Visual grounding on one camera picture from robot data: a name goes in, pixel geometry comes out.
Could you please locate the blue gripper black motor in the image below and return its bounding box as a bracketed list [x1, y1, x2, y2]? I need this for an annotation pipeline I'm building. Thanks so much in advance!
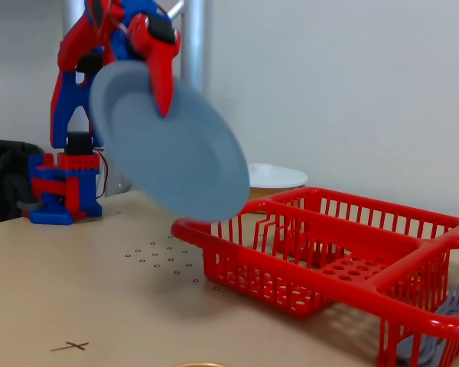
[107, 13, 181, 118]

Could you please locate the grey plastic plate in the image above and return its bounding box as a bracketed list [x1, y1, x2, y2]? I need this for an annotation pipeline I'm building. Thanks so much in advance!
[88, 60, 250, 222]

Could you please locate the red plastic dish rack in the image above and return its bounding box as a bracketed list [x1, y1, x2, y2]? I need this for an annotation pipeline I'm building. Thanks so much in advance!
[171, 186, 459, 367]

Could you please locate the gold plastic pot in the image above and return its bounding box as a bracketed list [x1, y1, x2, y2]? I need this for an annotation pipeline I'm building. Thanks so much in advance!
[249, 186, 305, 200]

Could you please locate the black trash bin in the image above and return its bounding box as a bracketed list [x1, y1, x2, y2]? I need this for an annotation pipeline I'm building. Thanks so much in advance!
[0, 140, 45, 226]

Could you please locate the grey plastic fork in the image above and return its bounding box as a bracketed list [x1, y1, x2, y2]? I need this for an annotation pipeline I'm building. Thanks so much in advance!
[396, 284, 459, 366]

